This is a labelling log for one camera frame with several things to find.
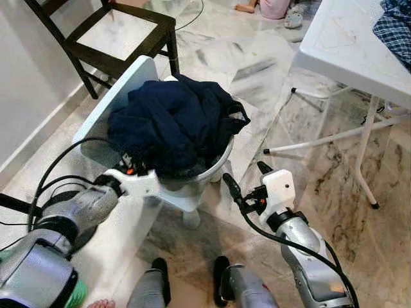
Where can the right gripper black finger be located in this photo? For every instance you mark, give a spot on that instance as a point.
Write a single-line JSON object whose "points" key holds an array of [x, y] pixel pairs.
{"points": [[264, 168], [232, 188]]}

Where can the navy blue garment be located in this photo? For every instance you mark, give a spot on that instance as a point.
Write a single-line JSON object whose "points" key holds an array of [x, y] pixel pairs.
{"points": [[173, 122]]}

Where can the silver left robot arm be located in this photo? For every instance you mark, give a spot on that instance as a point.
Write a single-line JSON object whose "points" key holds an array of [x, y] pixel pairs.
{"points": [[77, 212]]}

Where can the white lidded laundry bin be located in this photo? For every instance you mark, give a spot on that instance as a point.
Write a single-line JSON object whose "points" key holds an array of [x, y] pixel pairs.
{"points": [[186, 192]]}

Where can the grey right robot leg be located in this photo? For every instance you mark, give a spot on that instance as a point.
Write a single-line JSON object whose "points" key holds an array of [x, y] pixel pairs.
{"points": [[247, 292]]}

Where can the dark wooden chair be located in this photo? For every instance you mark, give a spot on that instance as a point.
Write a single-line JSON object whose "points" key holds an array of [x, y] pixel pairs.
{"points": [[170, 32]]}

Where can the green ribbed plastic object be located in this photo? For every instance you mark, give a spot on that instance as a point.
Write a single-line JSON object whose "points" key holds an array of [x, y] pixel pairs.
{"points": [[77, 295]]}

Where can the person's bare foot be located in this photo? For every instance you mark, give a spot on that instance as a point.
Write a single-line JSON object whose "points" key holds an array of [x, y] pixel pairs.
{"points": [[101, 303]]}

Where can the white plastic folding table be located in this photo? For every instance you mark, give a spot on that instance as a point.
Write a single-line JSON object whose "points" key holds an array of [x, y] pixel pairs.
{"points": [[347, 38]]}

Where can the person in pink clothes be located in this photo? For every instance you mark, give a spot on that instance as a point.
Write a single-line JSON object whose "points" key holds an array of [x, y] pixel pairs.
{"points": [[276, 8]]}

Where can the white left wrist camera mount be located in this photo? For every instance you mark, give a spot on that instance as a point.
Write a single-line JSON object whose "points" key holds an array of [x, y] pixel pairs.
{"points": [[141, 183]]}

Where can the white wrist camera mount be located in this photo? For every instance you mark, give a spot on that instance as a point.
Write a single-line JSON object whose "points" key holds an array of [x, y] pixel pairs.
{"points": [[279, 189], [141, 183]]}

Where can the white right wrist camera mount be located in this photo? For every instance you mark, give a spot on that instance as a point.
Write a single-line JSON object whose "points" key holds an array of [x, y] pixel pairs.
{"points": [[279, 189]]}

